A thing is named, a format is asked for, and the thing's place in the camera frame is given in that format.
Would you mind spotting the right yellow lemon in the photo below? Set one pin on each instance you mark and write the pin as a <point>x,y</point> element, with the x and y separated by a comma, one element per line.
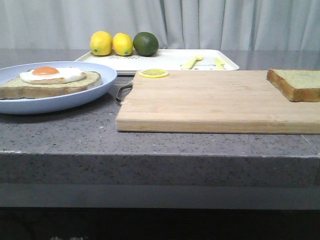
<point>122,44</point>

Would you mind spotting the yellow plastic knife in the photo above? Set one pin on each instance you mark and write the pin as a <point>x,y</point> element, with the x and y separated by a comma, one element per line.
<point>219,64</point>

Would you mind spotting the yellow lemon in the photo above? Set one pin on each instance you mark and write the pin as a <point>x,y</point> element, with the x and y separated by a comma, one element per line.
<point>122,44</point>
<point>101,43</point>

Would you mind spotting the lemon slice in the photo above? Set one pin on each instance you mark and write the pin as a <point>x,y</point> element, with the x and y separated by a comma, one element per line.
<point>153,73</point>

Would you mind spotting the wooden cutting board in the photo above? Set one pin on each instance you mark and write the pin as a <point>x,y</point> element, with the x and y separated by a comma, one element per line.
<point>236,101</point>

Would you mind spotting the white curtain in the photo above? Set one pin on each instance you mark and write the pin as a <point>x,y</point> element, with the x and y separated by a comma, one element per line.
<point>260,25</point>

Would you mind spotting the green lime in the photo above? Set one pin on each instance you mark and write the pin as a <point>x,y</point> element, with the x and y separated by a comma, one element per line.
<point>145,44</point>

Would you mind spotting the light blue round plate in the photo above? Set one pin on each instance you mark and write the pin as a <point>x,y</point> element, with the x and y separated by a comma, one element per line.
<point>26,106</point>

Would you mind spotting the fried egg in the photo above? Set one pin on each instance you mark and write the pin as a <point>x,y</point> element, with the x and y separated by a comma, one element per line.
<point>52,75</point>

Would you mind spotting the left yellow lemon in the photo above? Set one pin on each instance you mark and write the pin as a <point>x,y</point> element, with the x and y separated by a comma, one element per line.
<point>101,43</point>

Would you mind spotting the bread slice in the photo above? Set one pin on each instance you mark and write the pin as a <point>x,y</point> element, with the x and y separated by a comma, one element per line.
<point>19,89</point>
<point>297,85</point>

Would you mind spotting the yellow plastic fork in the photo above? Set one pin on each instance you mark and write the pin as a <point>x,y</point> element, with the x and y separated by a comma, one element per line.
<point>191,62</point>

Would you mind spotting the cream bear tray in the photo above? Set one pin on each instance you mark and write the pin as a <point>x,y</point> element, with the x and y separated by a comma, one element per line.
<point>166,59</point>

